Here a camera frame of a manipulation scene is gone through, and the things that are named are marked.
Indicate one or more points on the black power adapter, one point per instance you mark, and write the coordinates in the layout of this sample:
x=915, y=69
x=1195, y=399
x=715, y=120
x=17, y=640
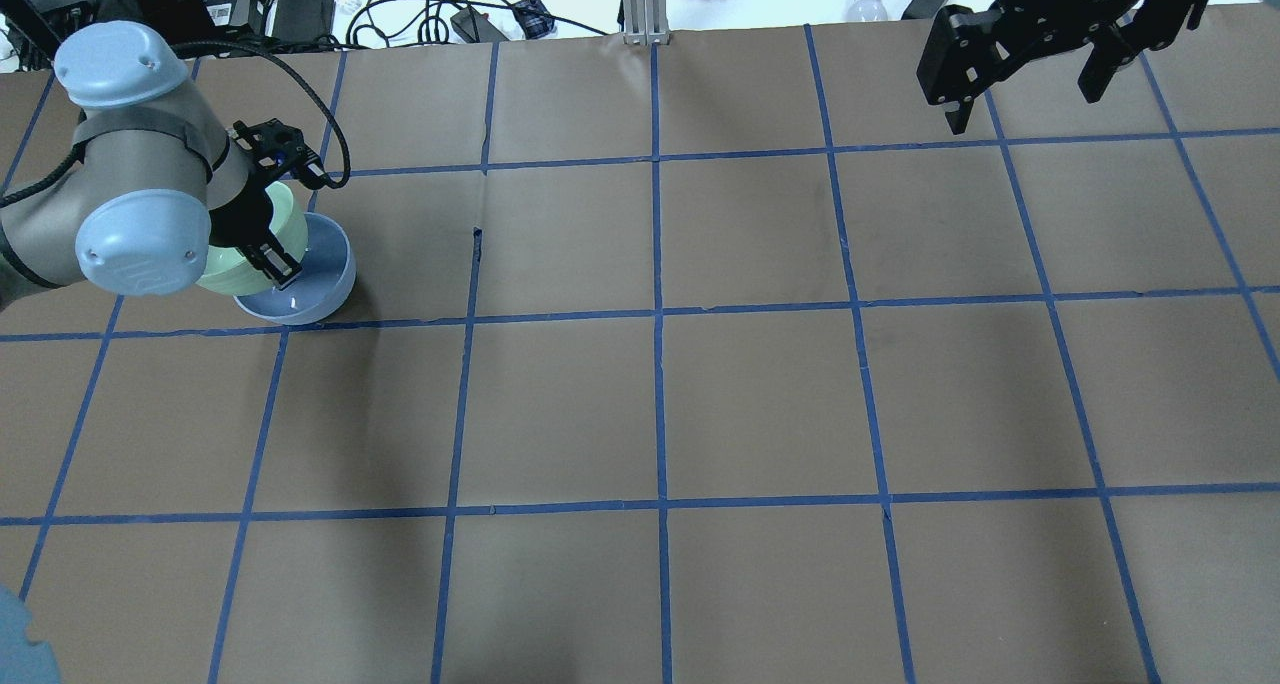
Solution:
x=301, y=20

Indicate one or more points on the blue bowl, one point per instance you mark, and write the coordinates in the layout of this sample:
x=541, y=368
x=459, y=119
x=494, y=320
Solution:
x=327, y=279

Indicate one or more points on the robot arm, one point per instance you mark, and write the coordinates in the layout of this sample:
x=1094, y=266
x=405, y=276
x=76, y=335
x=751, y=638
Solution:
x=155, y=194

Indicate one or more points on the green bowl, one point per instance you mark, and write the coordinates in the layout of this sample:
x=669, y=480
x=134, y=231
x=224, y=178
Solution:
x=229, y=273

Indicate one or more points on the aluminium frame post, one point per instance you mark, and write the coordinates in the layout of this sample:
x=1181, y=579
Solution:
x=645, y=22

